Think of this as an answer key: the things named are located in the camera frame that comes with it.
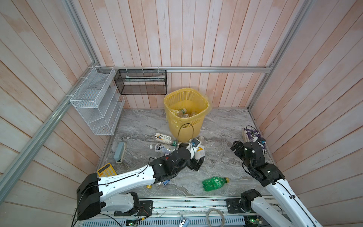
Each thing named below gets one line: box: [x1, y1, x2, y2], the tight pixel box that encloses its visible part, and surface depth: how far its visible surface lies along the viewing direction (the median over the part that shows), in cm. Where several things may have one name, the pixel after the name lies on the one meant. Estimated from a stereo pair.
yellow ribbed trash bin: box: [164, 87, 210, 143], surface depth 93 cm
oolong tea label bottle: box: [148, 142, 178, 155], surface depth 93 cm
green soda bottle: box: [202, 176, 231, 192], surface depth 81 cm
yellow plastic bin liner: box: [163, 87, 213, 129], surface depth 92 cm
